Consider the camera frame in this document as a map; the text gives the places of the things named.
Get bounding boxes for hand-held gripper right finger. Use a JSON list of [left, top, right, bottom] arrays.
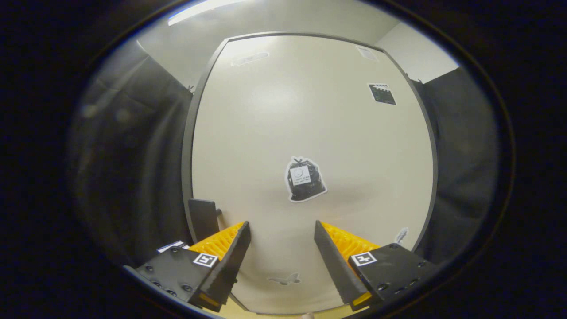
[[314, 220, 439, 312]]

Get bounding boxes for black cabinet door handle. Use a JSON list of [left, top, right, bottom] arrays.
[[188, 198, 222, 242]]

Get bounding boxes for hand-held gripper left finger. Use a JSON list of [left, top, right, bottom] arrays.
[[134, 221, 252, 313]]

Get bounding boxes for black backdrop cloth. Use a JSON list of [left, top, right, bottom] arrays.
[[410, 66, 501, 267], [71, 40, 195, 267]]

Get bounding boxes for white shoe cabinet door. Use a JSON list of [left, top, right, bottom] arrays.
[[191, 35, 434, 315]]

